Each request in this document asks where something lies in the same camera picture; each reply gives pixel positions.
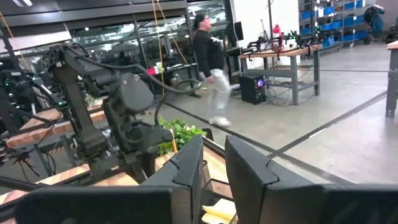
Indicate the person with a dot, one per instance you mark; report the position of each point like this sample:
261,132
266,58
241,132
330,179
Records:
205,53

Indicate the red box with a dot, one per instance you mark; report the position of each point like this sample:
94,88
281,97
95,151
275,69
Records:
151,71

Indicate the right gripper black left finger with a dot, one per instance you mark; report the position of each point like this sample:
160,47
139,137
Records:
183,180

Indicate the shelving with blue bins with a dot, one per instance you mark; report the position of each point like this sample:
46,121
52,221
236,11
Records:
335,21

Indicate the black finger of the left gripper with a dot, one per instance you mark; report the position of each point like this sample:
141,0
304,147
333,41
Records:
161,138

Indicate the green cup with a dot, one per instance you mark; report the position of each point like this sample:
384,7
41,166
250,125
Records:
159,67

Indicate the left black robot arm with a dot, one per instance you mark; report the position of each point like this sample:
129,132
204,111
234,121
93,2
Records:
81,102

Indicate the black long table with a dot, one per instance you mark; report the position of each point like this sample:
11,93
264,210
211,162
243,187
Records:
180,66

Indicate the black mesh desk organizer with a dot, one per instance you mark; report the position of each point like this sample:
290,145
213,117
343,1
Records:
222,188

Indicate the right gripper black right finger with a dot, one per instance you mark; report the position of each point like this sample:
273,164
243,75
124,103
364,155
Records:
255,193

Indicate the green plant in white pot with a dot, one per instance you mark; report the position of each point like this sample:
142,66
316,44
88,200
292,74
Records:
182,133

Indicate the wooden workbench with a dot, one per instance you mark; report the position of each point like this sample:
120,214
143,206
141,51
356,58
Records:
280,52
392,77
34,135

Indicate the black lit computer tower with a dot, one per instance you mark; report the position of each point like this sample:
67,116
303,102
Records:
250,90

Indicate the orange wooden pencil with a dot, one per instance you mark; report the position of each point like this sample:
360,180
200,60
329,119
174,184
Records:
173,144

